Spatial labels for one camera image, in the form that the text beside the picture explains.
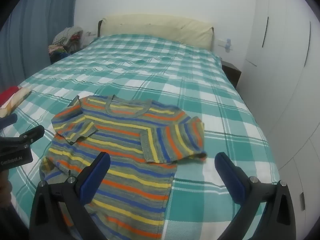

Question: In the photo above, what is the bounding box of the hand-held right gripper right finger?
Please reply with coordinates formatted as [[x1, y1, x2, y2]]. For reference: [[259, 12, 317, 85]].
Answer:
[[214, 152, 298, 240]]

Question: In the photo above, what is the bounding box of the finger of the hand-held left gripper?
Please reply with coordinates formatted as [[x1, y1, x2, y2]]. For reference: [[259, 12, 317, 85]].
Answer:
[[19, 125, 45, 146], [0, 113, 18, 131]]

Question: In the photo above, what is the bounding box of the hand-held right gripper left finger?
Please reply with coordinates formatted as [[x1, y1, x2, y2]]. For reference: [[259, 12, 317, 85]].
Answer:
[[29, 152, 111, 240]]

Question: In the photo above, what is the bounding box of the striped knit sweater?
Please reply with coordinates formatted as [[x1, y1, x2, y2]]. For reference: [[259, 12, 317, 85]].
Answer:
[[39, 94, 208, 240]]

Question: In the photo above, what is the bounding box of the pile of mixed clothes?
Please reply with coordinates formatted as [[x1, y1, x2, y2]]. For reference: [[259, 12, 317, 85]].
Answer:
[[49, 26, 83, 65]]

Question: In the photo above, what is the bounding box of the cream patterned cloth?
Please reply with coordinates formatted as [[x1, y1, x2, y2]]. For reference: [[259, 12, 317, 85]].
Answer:
[[0, 86, 32, 117]]

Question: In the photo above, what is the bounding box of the red cloth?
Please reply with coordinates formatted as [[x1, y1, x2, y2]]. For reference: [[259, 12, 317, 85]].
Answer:
[[0, 86, 19, 102]]

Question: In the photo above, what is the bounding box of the blue curtain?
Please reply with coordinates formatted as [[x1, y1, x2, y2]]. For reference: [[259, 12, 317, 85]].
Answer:
[[0, 0, 78, 87]]

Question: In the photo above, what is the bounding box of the dark nightstand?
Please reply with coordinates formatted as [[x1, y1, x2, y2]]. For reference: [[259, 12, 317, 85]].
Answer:
[[221, 60, 242, 90]]

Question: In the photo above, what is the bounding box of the white wardrobe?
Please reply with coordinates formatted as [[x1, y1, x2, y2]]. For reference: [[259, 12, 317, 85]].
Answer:
[[237, 0, 320, 230]]

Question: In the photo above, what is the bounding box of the bed with teal plaid sheet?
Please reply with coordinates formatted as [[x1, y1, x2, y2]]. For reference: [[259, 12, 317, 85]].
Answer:
[[11, 34, 280, 240]]

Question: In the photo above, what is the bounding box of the cream headboard cushion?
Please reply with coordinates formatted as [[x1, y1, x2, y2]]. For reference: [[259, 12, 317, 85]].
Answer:
[[98, 15, 215, 51]]

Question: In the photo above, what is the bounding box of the wall socket with blue plug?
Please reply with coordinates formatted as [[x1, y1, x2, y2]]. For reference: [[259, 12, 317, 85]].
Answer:
[[218, 38, 234, 53]]

